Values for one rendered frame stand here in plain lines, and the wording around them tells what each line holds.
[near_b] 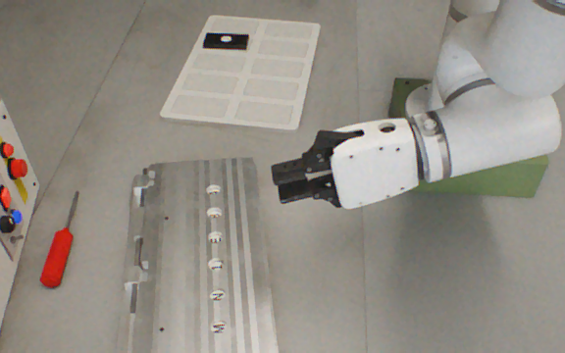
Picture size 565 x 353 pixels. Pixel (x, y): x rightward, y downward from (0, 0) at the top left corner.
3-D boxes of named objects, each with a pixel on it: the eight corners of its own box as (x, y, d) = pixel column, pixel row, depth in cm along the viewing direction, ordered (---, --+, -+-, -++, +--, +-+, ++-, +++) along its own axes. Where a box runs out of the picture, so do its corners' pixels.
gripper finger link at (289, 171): (324, 155, 64) (268, 169, 65) (329, 174, 66) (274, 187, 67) (319, 136, 66) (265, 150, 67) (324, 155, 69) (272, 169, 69)
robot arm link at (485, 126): (430, 91, 66) (454, 160, 62) (541, 62, 65) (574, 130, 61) (425, 125, 73) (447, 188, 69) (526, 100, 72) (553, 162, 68)
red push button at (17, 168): (25, 183, 83) (18, 167, 81) (13, 184, 83) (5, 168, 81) (30, 168, 86) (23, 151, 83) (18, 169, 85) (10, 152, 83)
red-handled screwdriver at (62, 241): (62, 288, 81) (56, 277, 79) (42, 288, 81) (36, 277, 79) (87, 197, 94) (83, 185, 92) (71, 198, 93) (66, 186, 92)
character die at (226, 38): (246, 50, 124) (246, 45, 123) (203, 48, 125) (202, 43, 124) (249, 38, 128) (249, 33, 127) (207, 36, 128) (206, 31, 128)
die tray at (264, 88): (296, 134, 105) (296, 130, 105) (159, 120, 108) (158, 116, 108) (320, 27, 133) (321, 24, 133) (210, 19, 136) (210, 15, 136)
